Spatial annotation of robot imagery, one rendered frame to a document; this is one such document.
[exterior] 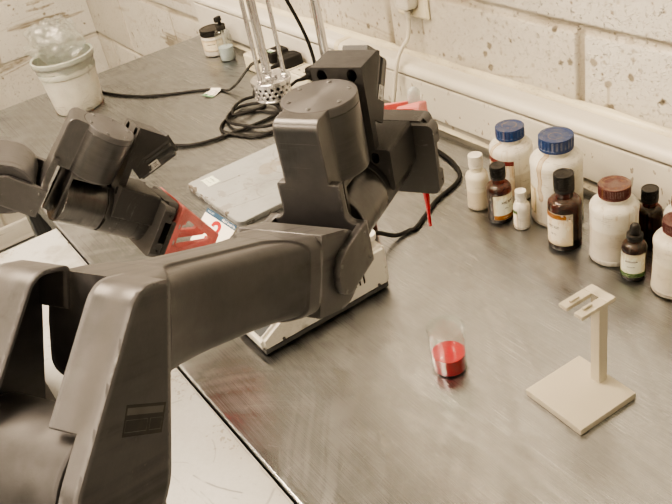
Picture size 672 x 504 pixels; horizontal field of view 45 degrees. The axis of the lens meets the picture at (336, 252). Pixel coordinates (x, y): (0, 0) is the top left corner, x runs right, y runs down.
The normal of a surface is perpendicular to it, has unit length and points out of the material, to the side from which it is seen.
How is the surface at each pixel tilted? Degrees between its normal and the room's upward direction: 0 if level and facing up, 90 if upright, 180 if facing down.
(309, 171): 90
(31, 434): 8
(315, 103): 0
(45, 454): 20
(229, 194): 0
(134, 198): 90
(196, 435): 0
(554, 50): 90
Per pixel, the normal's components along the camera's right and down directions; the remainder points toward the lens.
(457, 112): -0.81, 0.43
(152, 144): 0.54, 0.39
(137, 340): 0.90, 0.10
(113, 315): -0.38, -0.30
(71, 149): 0.25, 0.51
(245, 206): -0.18, -0.82
